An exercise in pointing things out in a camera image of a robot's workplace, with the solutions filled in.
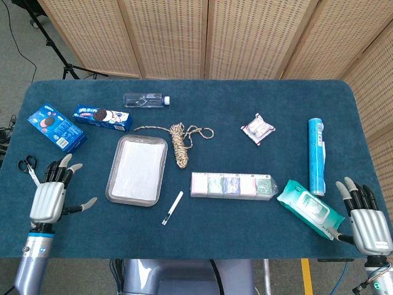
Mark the clear plastic water bottle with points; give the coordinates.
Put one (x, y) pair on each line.
(144, 100)

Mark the stainless steel tray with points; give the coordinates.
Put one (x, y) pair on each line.
(142, 138)

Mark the blue plastic wrap roll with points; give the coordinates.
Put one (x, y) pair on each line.
(316, 153)

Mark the grey robot torso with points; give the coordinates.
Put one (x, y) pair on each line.
(184, 279)

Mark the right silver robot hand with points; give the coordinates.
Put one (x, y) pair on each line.
(371, 230)

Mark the wide blue Oreo box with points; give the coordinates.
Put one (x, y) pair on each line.
(55, 129)

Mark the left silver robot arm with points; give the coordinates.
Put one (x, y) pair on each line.
(30, 264)

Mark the multipack of pocket tissues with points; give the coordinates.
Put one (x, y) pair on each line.
(230, 186)

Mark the black tripod stand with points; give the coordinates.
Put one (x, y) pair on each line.
(70, 68)

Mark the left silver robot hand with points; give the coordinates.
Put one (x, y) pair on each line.
(47, 202)

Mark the white pen-like stick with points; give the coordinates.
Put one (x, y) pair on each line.
(172, 208)

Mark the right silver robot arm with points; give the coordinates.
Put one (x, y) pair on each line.
(379, 279)

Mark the blue carpet table cover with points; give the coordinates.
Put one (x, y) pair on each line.
(230, 233)

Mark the small white red snack packet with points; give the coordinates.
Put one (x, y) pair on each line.
(257, 129)

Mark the metal table leg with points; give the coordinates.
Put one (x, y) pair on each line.
(267, 276)

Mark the black table control panel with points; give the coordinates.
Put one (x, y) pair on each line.
(334, 260)

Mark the long blue Oreo box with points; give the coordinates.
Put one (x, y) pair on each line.
(101, 118)

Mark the white paper napkin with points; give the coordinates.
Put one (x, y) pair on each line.
(138, 172)

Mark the green wet wipes pack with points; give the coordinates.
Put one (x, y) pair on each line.
(307, 206)

